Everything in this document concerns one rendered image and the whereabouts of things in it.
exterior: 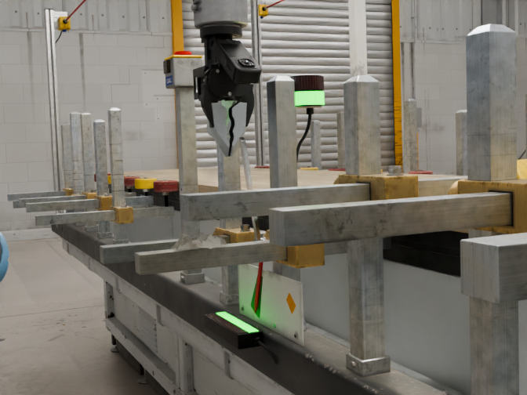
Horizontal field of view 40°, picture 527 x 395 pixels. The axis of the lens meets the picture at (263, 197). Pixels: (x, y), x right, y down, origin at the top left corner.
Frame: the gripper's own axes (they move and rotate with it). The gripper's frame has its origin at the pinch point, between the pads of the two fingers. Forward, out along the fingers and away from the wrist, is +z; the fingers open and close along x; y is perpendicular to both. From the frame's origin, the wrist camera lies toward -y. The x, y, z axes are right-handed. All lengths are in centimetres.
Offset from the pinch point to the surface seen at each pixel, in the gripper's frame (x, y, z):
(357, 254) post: -6.1, -29.9, 14.5
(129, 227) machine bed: -28, 192, 33
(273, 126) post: -6.1, -4.3, -3.4
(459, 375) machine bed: -28, -23, 37
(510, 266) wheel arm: 18, -84, 6
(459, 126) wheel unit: -115, 83, -4
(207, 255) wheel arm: 8.0, -9.4, 16.0
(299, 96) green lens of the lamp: -10.4, -5.9, -8.3
